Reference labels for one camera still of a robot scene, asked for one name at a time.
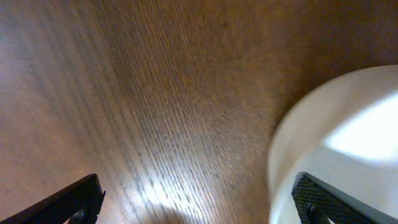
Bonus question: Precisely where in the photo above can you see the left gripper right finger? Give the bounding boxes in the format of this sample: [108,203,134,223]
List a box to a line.
[291,172,397,224]

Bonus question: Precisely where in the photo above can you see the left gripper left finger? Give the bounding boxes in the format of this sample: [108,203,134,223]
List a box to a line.
[1,174,106,224]

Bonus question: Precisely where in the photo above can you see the white small bowl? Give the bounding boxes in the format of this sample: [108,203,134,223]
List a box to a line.
[267,65,397,223]

